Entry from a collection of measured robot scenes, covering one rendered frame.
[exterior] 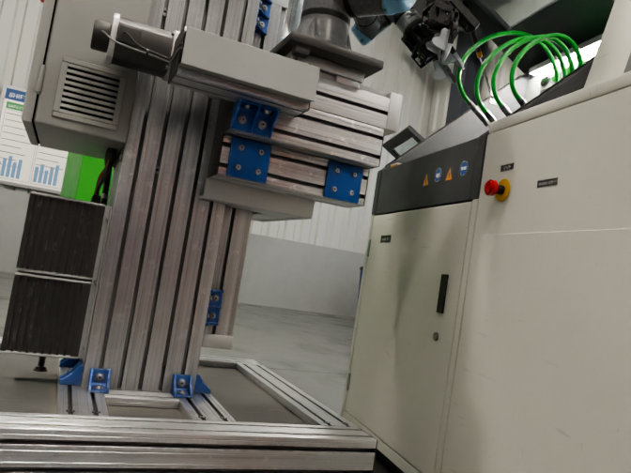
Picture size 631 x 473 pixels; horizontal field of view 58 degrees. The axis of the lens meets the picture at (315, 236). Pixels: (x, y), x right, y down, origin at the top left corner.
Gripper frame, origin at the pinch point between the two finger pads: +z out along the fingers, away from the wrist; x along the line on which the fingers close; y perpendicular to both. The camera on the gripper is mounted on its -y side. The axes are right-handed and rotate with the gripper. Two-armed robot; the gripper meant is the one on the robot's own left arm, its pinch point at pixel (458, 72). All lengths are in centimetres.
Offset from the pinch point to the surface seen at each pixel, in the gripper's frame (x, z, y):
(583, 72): 28.5, 26.1, -8.4
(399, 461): -10, 80, 83
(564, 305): 53, 63, 51
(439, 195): 7.2, 29.0, 34.2
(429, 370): 5, 64, 65
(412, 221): -8.5, 29.0, 38.5
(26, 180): -539, -332, 186
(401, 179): -17.6, 15.1, 29.1
